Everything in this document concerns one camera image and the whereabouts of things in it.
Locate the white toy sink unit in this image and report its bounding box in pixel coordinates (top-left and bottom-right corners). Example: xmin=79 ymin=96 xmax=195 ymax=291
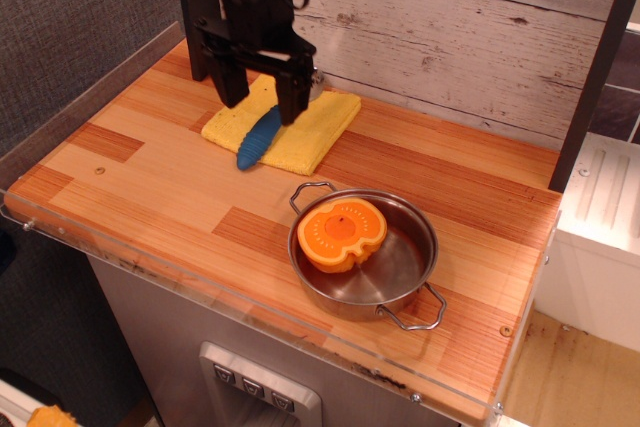
xmin=535 ymin=134 xmax=639 ymax=350

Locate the yellow folded cloth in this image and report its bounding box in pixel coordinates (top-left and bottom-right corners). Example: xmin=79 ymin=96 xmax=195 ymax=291
xmin=201 ymin=75 xmax=361 ymax=176

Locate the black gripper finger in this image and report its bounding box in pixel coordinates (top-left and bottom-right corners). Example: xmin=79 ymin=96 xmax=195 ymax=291
xmin=202 ymin=45 xmax=249 ymax=108
xmin=274 ymin=59 xmax=316 ymax=126

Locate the stainless steel pot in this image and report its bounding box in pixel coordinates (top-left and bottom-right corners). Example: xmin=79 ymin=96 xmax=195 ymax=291
xmin=288 ymin=187 xmax=447 ymax=331

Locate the orange toy fruit half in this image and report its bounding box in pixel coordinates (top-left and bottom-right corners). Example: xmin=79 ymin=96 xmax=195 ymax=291
xmin=296 ymin=197 xmax=388 ymax=274

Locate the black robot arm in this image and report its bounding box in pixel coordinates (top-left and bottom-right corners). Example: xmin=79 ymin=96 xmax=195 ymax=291
xmin=196 ymin=0 xmax=316 ymax=126

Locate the blue handled metal spoon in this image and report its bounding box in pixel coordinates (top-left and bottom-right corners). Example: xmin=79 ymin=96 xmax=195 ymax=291
xmin=235 ymin=70 xmax=326 ymax=172

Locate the silver dispenser button panel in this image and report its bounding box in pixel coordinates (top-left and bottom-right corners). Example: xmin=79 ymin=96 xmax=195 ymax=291
xmin=199 ymin=341 xmax=323 ymax=426

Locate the dark right shelf post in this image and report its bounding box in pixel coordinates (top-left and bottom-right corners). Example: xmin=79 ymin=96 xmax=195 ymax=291
xmin=548 ymin=0 xmax=636 ymax=193

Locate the yellow object at bottom left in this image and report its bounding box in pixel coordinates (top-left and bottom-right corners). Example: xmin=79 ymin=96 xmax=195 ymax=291
xmin=26 ymin=405 xmax=79 ymax=427

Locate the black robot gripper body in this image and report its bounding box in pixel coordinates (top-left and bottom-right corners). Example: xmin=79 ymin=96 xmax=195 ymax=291
xmin=196 ymin=0 xmax=316 ymax=77

